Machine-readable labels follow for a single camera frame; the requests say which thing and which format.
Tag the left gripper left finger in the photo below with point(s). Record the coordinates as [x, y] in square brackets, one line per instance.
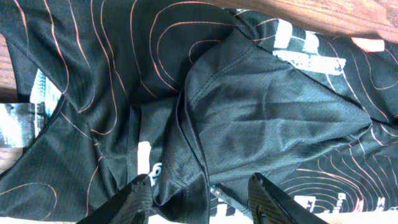
[131, 205]

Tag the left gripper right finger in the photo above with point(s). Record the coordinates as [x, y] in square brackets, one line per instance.
[271, 205]

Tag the black orange-patterned jersey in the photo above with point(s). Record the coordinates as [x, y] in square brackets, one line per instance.
[197, 97]

